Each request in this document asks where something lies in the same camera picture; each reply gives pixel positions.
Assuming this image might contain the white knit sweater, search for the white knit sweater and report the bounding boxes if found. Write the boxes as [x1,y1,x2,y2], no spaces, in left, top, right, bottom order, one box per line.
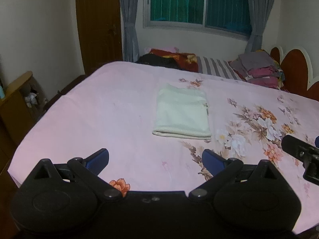
[152,84,212,140]

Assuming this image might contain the stack of folded clothes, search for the stack of folded clothes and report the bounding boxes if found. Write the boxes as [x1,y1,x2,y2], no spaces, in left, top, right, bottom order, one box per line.
[229,50,285,90]

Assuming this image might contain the pink floral bed sheet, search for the pink floral bed sheet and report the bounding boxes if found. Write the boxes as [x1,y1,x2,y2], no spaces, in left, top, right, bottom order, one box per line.
[8,62,318,233]

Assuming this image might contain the red white scalloped headboard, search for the red white scalloped headboard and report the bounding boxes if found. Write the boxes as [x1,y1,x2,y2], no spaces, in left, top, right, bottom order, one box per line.
[270,45,319,101]

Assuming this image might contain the wooden bedside shelf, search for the wooden bedside shelf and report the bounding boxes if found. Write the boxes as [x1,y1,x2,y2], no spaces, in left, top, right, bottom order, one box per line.
[0,70,48,155]

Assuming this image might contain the grey striped pillow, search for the grey striped pillow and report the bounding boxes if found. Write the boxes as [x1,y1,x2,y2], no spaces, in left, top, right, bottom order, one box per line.
[197,56,242,81]

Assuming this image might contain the black garment on bed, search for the black garment on bed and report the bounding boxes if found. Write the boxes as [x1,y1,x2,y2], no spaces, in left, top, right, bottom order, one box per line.
[136,53,180,69]

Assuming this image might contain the window with green screen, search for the window with green screen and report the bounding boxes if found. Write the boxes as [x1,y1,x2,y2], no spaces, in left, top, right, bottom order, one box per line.
[143,0,251,38]

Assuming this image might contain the brown wooden door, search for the brown wooden door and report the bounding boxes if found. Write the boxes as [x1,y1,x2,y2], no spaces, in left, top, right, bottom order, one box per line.
[76,0,123,75]

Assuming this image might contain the right grey curtain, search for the right grey curtain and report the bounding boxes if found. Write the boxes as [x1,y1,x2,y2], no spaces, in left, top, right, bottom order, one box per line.
[245,0,274,53]

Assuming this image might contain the grey curtain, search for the grey curtain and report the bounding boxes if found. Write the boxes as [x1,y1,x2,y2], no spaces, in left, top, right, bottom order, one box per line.
[119,0,139,62]
[245,0,274,53]

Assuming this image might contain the left grey curtain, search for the left grey curtain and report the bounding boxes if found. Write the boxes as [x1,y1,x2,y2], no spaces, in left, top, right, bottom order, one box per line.
[119,0,139,62]

